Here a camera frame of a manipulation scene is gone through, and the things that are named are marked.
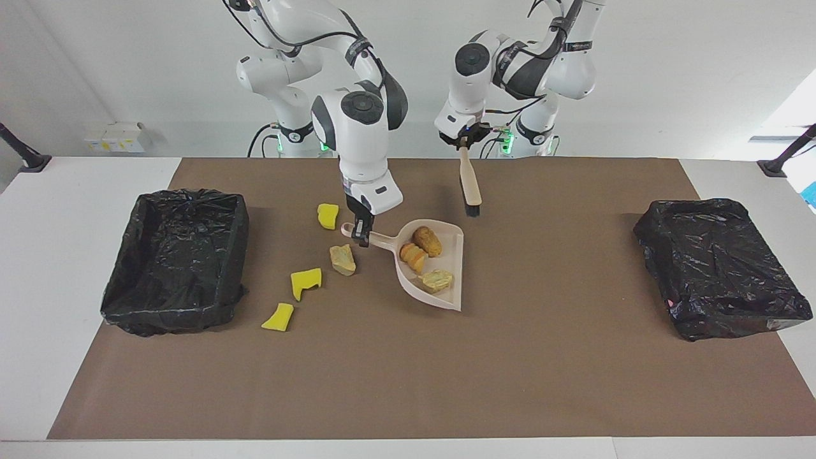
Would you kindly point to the beige hand brush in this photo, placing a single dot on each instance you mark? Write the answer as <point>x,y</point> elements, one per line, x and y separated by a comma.
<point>470,185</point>

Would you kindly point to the white labelled box cluster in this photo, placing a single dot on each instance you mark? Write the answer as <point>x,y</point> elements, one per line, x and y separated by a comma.
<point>115,137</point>

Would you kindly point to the striped croissant bread piece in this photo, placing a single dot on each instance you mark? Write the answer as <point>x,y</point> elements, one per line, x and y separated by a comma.
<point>414,258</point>

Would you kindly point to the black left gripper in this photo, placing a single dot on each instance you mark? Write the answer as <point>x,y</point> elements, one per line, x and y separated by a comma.
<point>467,132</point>

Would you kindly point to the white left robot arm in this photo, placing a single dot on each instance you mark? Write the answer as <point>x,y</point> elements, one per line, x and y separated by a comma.
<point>472,83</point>

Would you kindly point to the pale yellow bread piece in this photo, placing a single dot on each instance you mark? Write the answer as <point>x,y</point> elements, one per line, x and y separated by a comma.
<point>437,280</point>

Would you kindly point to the yellow sponge piece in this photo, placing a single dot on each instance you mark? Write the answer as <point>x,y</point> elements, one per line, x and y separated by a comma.
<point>327,217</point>
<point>305,282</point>
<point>278,317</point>

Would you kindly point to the beige plastic dustpan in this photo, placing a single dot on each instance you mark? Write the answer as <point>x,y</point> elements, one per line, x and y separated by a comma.
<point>449,252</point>

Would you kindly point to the black camera stand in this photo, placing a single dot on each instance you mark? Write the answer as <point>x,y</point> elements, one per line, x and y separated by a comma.
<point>774,167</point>
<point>35,162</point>

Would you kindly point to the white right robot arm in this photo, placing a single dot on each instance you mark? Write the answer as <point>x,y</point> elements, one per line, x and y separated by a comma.
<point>360,146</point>

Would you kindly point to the brown table mat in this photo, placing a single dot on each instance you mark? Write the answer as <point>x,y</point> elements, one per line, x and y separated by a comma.
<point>382,395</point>

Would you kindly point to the bin with black bag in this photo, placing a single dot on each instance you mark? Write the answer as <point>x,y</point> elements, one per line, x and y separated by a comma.
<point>178,261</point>
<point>720,268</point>

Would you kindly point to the blue object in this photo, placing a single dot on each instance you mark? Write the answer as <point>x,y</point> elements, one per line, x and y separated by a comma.
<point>811,194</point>

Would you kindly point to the brown bread roll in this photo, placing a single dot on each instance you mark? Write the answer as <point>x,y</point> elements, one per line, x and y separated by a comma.
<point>427,241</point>

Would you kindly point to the pale bread chunk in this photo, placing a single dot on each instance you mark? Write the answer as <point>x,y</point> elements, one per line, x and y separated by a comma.
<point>343,260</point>

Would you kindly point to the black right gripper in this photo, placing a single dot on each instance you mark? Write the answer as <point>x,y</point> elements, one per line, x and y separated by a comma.
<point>359,209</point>

